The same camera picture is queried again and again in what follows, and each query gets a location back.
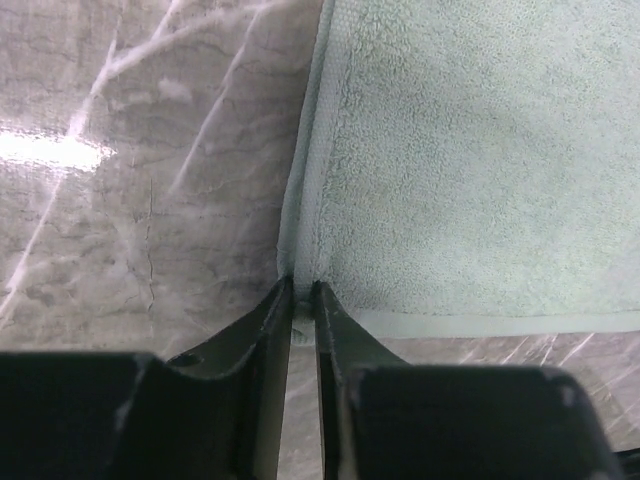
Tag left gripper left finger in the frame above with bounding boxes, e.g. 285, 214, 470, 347
1, 278, 293, 479

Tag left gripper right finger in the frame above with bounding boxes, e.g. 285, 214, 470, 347
312, 282, 625, 479

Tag green panda towel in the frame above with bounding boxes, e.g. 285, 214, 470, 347
277, 1, 639, 338

